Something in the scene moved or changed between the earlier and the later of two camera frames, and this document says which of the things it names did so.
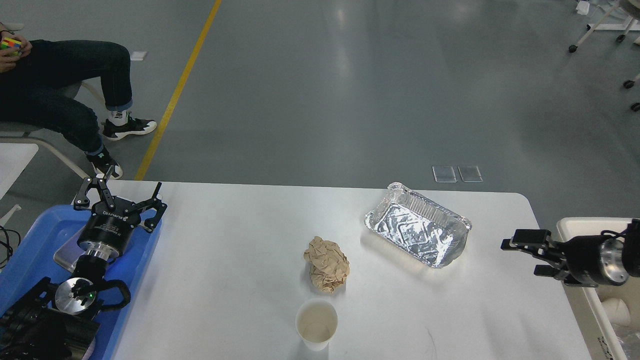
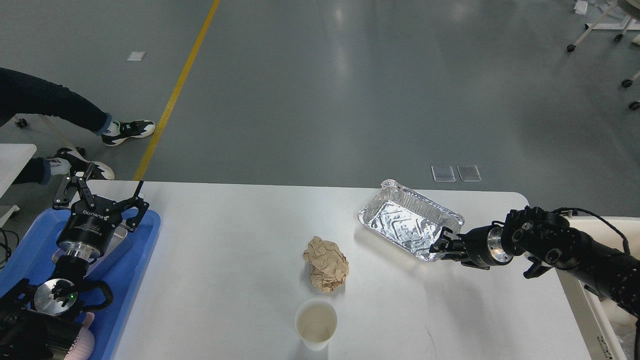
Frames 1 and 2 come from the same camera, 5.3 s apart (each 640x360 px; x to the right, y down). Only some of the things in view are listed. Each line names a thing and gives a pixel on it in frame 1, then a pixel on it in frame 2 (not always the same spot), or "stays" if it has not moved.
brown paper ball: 329,266 stays
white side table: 14,159 stays
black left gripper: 108,229 to 92,220
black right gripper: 592,261 to 486,246
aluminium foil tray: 423,227 stays
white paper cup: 316,321 stays
